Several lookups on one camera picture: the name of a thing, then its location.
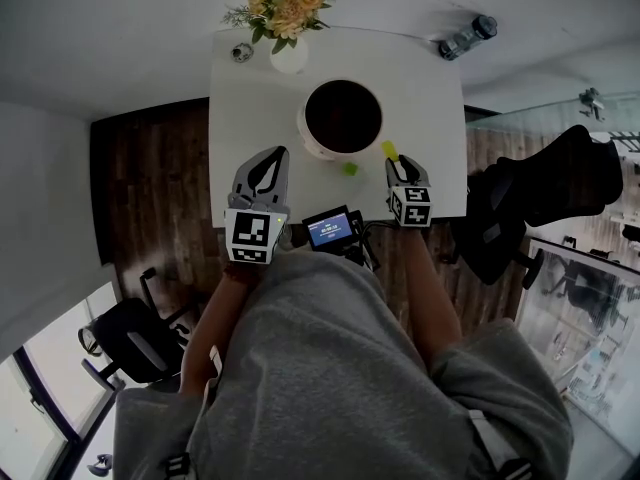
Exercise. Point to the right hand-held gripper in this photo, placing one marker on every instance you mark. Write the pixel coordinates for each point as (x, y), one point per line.
(412, 208)

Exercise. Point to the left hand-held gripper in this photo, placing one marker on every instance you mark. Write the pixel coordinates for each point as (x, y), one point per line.
(250, 230)

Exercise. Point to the yellow block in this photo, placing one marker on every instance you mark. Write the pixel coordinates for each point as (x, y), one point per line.
(389, 149)

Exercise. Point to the green block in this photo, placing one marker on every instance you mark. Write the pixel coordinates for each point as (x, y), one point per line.
(350, 169)

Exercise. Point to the person's right forearm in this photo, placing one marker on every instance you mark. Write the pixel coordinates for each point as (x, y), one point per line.
(430, 298)

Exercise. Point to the person's left forearm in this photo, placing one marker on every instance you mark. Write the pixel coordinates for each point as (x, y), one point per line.
(210, 328)

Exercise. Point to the white table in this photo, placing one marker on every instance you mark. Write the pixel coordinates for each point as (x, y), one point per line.
(425, 118)

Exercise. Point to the small black screen device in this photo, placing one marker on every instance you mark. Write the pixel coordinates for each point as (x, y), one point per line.
(330, 230)

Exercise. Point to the white patterned storage bucket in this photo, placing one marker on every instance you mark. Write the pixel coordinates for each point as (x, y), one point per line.
(342, 118)

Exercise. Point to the white vase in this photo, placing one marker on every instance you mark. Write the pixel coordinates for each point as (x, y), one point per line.
(289, 58)

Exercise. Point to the small round silver object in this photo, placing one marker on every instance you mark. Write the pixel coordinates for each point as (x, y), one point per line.
(242, 52)

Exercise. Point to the black high-back office chair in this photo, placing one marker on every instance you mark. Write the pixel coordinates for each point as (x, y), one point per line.
(550, 193)

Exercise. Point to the glass door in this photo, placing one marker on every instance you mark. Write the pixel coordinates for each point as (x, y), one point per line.
(540, 115)

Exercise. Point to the clear water bottle black cap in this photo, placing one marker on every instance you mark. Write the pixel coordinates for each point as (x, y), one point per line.
(467, 38)

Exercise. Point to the yellow flower bouquet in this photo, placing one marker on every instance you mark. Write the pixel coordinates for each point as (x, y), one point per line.
(287, 10)

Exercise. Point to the grey sweatshirt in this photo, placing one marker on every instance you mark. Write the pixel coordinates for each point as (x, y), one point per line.
(325, 368)

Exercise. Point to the black office chair with armrests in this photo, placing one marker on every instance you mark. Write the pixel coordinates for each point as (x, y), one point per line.
(135, 343)

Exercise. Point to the black metal railing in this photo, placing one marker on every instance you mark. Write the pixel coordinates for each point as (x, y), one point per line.
(617, 140)

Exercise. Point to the glass panel white frame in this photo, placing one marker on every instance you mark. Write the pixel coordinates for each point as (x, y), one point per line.
(550, 318)

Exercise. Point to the window with black frame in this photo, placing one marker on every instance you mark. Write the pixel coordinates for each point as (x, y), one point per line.
(45, 393)

